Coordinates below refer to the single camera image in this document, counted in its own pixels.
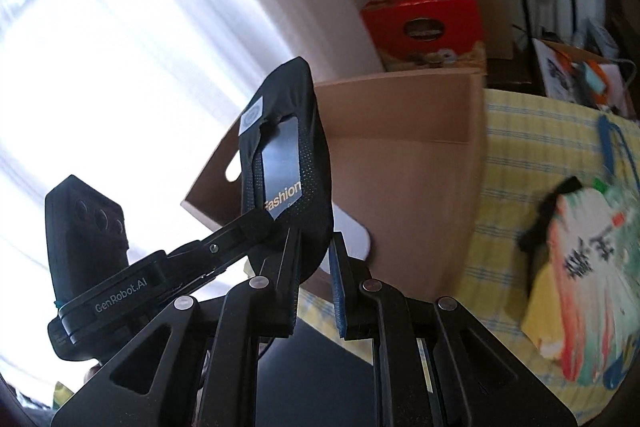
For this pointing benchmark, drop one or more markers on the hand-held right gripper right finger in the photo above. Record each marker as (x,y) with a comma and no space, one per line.
(340,297)

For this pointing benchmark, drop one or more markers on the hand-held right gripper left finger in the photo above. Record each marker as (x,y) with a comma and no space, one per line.
(285,307)

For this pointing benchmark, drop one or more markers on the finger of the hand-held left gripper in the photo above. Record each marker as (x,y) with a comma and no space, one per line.
(220,246)

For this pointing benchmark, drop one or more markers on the black slipper with label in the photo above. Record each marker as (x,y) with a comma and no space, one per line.
(310,147)

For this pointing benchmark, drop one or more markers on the large cardboard box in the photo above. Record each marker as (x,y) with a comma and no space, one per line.
(400,167)

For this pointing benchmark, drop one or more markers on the colourful paper fan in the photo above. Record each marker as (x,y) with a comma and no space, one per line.
(585,287)

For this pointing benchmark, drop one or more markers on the white flat object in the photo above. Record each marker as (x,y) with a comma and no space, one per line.
(352,237)

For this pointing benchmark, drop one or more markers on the dark grey chair seat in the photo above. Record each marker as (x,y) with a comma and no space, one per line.
(310,382)

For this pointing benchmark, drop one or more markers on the white curtain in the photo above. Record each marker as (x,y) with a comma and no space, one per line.
(125,57)

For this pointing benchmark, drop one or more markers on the yellow checked tablecloth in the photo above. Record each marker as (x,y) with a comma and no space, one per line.
(510,157)

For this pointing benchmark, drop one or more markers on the red gift box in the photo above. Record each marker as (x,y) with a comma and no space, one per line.
(425,27)

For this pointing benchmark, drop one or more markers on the blue plastic hanger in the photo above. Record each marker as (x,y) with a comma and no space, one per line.
(607,142)

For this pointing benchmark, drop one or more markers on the brown cardboard box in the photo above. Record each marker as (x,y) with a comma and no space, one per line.
(492,12)

